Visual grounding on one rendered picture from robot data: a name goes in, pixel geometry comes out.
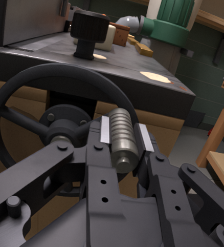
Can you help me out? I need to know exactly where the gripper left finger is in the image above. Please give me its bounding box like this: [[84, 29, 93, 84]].
[[0, 115, 124, 216]]

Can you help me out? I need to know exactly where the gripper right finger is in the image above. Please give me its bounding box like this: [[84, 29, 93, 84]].
[[134, 122, 224, 234]]

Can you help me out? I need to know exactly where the silver ribbed handwheel handle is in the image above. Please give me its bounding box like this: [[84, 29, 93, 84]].
[[106, 107, 140, 174]]

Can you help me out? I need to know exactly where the black handwheel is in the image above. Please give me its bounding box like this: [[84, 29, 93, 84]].
[[0, 63, 139, 183]]

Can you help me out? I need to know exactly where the wooden shelf stand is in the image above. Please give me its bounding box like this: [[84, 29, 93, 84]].
[[195, 65, 224, 203]]

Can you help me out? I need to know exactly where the grey router table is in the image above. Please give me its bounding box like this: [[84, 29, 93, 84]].
[[0, 30, 196, 241]]

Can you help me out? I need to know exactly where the small tan wooden block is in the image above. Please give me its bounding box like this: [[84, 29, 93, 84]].
[[135, 42, 154, 58], [127, 34, 141, 46]]

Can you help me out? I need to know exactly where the cream block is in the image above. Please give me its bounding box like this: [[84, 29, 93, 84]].
[[73, 24, 117, 52]]

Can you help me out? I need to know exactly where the brown wooden block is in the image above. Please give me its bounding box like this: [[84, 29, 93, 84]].
[[109, 22, 131, 48]]

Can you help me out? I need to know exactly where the black ribbed knob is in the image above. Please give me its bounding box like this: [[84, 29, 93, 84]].
[[70, 10, 110, 60]]

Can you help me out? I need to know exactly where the green dust collector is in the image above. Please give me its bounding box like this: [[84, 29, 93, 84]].
[[139, 0, 204, 76]]

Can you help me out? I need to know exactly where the grey hose elbow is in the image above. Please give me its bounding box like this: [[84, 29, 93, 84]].
[[115, 15, 146, 34]]

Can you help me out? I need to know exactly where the wooden wall shelf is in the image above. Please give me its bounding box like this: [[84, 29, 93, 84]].
[[194, 0, 224, 67]]

